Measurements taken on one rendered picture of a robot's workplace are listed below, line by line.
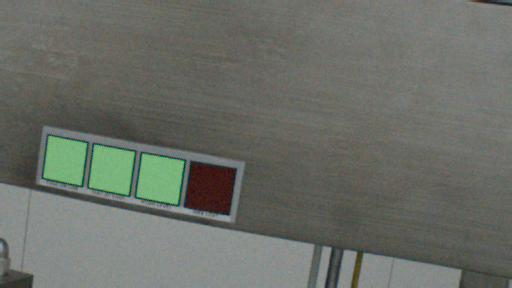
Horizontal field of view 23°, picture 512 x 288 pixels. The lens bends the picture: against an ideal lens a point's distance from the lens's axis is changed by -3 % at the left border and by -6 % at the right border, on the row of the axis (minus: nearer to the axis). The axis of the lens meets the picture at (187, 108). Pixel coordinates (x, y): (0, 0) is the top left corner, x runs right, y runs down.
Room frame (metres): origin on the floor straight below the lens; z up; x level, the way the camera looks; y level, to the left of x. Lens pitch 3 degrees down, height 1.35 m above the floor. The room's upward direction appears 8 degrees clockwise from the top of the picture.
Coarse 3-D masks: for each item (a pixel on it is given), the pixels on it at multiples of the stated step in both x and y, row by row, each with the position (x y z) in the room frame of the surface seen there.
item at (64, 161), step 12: (48, 144) 1.53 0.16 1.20; (60, 144) 1.53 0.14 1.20; (72, 144) 1.52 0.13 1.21; (84, 144) 1.52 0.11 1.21; (48, 156) 1.53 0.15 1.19; (60, 156) 1.53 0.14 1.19; (72, 156) 1.52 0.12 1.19; (84, 156) 1.52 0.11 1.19; (48, 168) 1.53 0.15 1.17; (60, 168) 1.53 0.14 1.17; (72, 168) 1.52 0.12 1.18; (60, 180) 1.53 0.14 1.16; (72, 180) 1.52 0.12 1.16
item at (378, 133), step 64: (0, 0) 1.57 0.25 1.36; (64, 0) 1.54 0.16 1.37; (128, 0) 1.52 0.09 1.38; (192, 0) 1.50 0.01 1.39; (256, 0) 1.47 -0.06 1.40; (320, 0) 1.45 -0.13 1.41; (384, 0) 1.43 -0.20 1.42; (448, 0) 1.41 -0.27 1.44; (0, 64) 1.57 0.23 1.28; (64, 64) 1.54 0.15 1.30; (128, 64) 1.51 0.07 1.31; (192, 64) 1.49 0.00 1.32; (256, 64) 1.47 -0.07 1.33; (320, 64) 1.45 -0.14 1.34; (384, 64) 1.42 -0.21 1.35; (448, 64) 1.40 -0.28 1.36; (0, 128) 1.56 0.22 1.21; (64, 128) 1.54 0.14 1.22; (128, 128) 1.51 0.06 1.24; (192, 128) 1.49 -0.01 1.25; (256, 128) 1.47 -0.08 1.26; (320, 128) 1.44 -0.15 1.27; (384, 128) 1.42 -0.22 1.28; (448, 128) 1.40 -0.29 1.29; (64, 192) 1.53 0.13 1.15; (256, 192) 1.46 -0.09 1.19; (320, 192) 1.44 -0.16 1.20; (384, 192) 1.42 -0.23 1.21; (448, 192) 1.40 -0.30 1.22; (384, 256) 1.42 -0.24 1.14; (448, 256) 1.39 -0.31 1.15
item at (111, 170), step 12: (96, 156) 1.51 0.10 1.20; (108, 156) 1.51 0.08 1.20; (120, 156) 1.51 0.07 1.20; (132, 156) 1.50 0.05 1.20; (96, 168) 1.51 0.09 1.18; (108, 168) 1.51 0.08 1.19; (120, 168) 1.50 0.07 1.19; (132, 168) 1.50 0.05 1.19; (96, 180) 1.51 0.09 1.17; (108, 180) 1.51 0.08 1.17; (120, 180) 1.50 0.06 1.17; (120, 192) 1.50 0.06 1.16
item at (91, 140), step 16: (48, 128) 1.54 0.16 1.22; (96, 144) 1.51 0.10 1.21; (112, 144) 1.51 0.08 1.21; (128, 144) 1.50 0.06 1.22; (192, 160) 1.48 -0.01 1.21; (208, 160) 1.47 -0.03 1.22; (224, 160) 1.47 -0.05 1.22; (240, 176) 1.46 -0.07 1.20; (80, 192) 1.52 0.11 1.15; (96, 192) 1.51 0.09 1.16; (112, 192) 1.51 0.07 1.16; (240, 192) 1.46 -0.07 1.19; (160, 208) 1.49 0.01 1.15; (176, 208) 1.48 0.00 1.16; (192, 208) 1.48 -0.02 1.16
